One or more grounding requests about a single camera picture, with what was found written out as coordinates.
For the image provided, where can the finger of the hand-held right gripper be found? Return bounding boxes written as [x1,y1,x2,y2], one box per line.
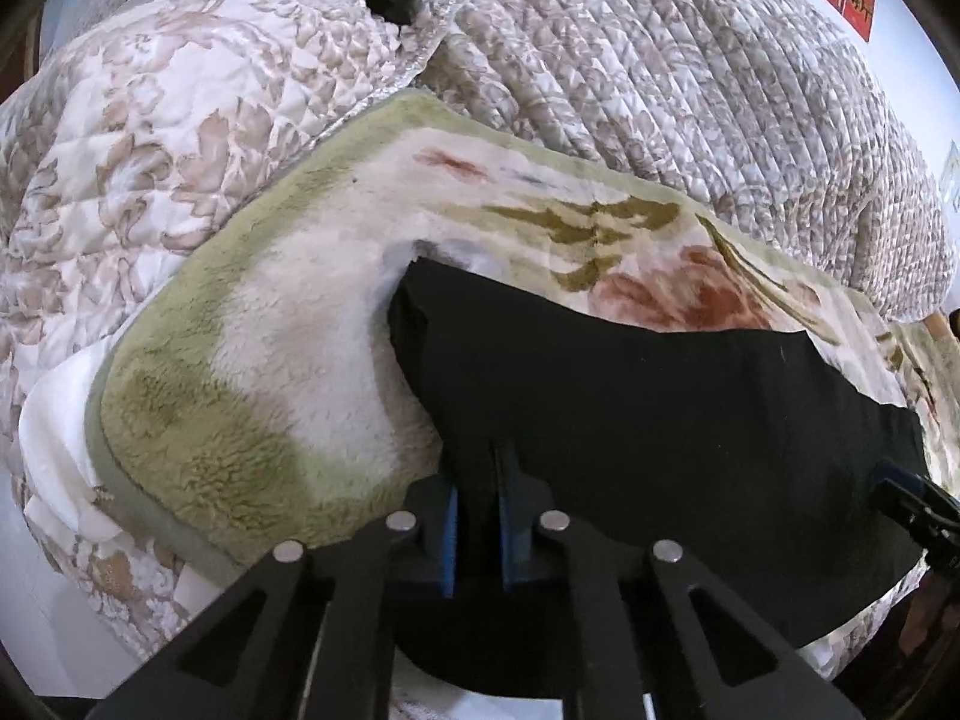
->
[871,461,960,520]
[889,496,960,550]

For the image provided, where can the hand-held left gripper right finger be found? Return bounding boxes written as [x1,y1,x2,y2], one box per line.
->
[491,442,865,720]

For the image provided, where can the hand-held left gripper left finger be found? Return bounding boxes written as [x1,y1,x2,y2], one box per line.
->
[86,476,460,720]

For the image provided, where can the black pants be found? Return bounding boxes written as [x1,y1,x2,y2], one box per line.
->
[386,259,931,698]

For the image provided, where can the floral fleece blanket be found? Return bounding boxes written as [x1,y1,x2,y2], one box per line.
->
[86,90,960,680]

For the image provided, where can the grey patterned quilted bedspread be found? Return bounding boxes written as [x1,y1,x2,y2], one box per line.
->
[405,0,957,320]

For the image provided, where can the beige floral quilted comforter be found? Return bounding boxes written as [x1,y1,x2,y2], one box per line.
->
[0,0,443,653]

